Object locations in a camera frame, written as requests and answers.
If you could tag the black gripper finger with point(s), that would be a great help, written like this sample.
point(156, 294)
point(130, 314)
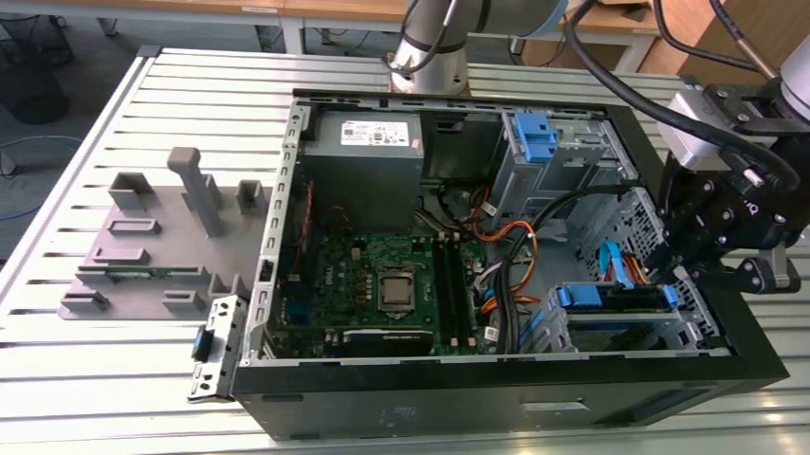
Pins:
point(753, 277)
point(677, 256)

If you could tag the hard disk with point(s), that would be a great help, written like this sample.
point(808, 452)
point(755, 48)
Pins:
point(589, 296)

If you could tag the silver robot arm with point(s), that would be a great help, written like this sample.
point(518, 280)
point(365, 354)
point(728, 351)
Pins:
point(437, 57)

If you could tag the silver disk bay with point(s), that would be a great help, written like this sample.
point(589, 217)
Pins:
point(633, 327)

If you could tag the silver drive cage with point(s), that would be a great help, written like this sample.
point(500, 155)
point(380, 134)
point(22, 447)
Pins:
point(571, 175)

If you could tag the blue drive cage latch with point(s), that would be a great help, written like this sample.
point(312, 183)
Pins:
point(534, 135)

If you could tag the black RAM slot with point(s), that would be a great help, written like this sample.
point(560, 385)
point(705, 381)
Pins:
point(445, 284)

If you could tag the brown wooden cabinet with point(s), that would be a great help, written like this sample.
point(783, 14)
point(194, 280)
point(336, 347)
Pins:
point(760, 23)

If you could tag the silver CPU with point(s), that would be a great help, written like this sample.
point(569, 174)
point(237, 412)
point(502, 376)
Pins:
point(396, 290)

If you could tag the CPU socket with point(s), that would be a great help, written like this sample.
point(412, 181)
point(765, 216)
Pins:
point(397, 310)

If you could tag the black PC case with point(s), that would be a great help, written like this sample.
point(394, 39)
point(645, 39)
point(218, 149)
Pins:
point(444, 403)

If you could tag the black graphics card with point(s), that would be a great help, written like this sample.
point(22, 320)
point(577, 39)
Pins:
point(386, 341)

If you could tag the green motherboard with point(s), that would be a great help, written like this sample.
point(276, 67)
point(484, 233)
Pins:
point(354, 265)

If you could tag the silver power supply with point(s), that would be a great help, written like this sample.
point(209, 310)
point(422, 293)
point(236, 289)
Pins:
point(361, 189)

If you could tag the grey parts rack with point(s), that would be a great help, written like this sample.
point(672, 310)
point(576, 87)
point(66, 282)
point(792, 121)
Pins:
point(178, 246)

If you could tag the green RAM stick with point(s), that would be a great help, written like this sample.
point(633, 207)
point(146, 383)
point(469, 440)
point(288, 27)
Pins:
point(153, 272)

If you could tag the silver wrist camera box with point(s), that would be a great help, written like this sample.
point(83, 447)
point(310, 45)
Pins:
point(696, 155)

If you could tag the silver hinged case bracket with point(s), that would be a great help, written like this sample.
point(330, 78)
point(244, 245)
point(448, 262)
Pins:
point(222, 341)

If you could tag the blue bracket latch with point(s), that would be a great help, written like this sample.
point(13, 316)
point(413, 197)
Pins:
point(204, 343)

